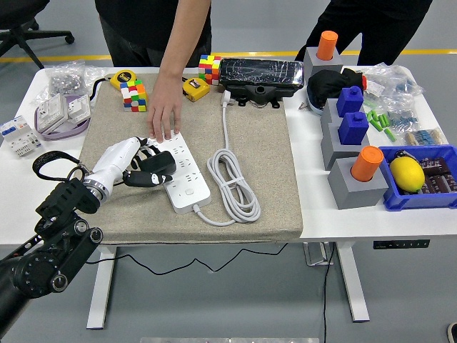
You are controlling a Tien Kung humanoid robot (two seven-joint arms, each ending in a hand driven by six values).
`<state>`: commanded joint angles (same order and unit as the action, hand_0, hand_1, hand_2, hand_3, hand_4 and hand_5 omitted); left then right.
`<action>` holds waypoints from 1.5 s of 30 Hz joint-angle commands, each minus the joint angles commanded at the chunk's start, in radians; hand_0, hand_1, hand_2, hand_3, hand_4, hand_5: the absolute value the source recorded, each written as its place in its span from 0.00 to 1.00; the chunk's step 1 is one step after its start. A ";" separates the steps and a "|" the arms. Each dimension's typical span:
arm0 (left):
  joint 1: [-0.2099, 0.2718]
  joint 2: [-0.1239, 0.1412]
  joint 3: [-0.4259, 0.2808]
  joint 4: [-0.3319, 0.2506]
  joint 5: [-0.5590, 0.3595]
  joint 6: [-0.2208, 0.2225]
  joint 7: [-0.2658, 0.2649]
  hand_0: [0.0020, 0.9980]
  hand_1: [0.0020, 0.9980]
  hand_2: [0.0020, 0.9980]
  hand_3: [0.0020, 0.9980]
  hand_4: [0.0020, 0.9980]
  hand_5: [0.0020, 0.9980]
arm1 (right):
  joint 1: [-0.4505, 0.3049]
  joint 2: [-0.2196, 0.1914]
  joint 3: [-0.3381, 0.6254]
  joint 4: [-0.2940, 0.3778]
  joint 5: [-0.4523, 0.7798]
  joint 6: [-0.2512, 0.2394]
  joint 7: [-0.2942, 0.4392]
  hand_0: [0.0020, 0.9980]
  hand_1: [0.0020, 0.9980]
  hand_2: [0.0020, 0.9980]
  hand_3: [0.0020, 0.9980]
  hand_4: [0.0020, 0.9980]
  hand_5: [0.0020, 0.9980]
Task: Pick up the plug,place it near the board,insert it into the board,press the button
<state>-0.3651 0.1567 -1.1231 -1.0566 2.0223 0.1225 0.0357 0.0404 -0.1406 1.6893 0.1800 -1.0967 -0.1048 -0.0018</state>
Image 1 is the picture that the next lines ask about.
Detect black device in plastic film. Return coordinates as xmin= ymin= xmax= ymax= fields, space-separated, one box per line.
xmin=218 ymin=57 xmax=306 ymax=110

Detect black table control panel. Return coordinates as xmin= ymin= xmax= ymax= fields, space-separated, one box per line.
xmin=373 ymin=239 xmax=431 ymax=250

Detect white power strip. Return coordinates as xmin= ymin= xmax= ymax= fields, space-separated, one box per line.
xmin=148 ymin=132 xmax=212 ymax=214

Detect black office chair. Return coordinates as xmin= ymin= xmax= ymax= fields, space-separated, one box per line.
xmin=0 ymin=0 xmax=76 ymax=71

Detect silver box under table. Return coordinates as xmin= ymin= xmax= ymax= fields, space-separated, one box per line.
xmin=303 ymin=242 xmax=336 ymax=267

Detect colourful puzzle cube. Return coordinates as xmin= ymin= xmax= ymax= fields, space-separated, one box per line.
xmin=198 ymin=54 xmax=222 ymax=86
xmin=120 ymin=79 xmax=149 ymax=113

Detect black cloth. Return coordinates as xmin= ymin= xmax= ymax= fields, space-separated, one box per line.
xmin=306 ymin=66 xmax=368 ymax=108

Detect white wall socket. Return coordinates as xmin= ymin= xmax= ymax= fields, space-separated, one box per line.
xmin=36 ymin=94 xmax=69 ymax=132
xmin=66 ymin=94 xmax=91 ymax=124

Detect clear bag blue components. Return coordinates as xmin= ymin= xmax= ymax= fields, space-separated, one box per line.
xmin=385 ymin=106 xmax=419 ymax=131

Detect yellow tape measure silver clip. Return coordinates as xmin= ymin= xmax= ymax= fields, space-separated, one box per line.
xmin=182 ymin=77 xmax=211 ymax=103

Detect dark brown cylinders pack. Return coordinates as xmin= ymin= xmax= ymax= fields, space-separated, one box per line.
xmin=417 ymin=156 xmax=457 ymax=196

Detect large clear parts bag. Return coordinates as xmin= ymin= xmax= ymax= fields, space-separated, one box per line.
xmin=362 ymin=63 xmax=428 ymax=111

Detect orange cylinder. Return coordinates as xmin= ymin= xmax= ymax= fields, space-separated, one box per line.
xmin=350 ymin=145 xmax=385 ymax=183
xmin=316 ymin=30 xmax=339 ymax=61

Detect grey square holder block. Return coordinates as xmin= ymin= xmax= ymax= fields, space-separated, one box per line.
xmin=320 ymin=98 xmax=365 ymax=126
xmin=327 ymin=156 xmax=390 ymax=211
xmin=320 ymin=121 xmax=371 ymax=171
xmin=302 ymin=46 xmax=344 ymax=81

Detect white blue plastic object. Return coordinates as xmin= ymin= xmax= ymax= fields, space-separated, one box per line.
xmin=307 ymin=96 xmax=326 ymax=117

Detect yellow lemon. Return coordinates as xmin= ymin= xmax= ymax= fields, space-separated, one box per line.
xmin=388 ymin=156 xmax=426 ymax=190

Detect clear bag of resistors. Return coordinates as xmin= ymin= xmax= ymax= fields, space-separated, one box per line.
xmin=403 ymin=126 xmax=448 ymax=146

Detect purple plastic tray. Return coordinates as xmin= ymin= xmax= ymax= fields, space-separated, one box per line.
xmin=34 ymin=93 xmax=92 ymax=141

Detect thin black adapter cord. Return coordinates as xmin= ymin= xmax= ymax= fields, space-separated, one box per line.
xmin=85 ymin=243 xmax=289 ymax=277

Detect clear bag of screws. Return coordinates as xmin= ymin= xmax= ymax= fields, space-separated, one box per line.
xmin=34 ymin=59 xmax=108 ymax=106

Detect blue plastic bin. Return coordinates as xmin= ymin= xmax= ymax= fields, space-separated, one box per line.
xmin=378 ymin=144 xmax=457 ymax=212

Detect black power adapter plug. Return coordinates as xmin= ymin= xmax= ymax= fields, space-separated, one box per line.
xmin=140 ymin=150 xmax=177 ymax=176

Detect blue square peg block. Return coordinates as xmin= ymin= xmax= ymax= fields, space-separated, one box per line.
xmin=336 ymin=85 xmax=365 ymax=119
xmin=337 ymin=111 xmax=370 ymax=146

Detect white circuit breaker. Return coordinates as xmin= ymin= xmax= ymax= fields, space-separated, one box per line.
xmin=0 ymin=114 xmax=44 ymax=159

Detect black table power cable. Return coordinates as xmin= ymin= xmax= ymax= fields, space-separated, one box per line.
xmin=323 ymin=242 xmax=336 ymax=343

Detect white power strip cord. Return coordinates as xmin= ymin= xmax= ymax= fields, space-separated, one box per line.
xmin=192 ymin=89 xmax=261 ymax=226

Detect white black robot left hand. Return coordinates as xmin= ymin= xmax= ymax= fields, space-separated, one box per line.
xmin=89 ymin=136 xmax=174 ymax=197

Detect white table leg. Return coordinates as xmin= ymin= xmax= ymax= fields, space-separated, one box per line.
xmin=86 ymin=245 xmax=118 ymax=330
xmin=335 ymin=242 xmax=371 ymax=323

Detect grey-brown fabric mat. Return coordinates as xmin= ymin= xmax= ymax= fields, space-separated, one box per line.
xmin=76 ymin=73 xmax=303 ymax=246

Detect person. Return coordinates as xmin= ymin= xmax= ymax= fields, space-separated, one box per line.
xmin=94 ymin=0 xmax=212 ymax=143
xmin=294 ymin=0 xmax=433 ymax=67

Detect person's left hand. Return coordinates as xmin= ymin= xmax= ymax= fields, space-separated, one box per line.
xmin=146 ymin=70 xmax=184 ymax=144

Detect yellow tape measure black label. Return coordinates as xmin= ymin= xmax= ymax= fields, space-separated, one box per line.
xmin=89 ymin=69 xmax=139 ymax=104

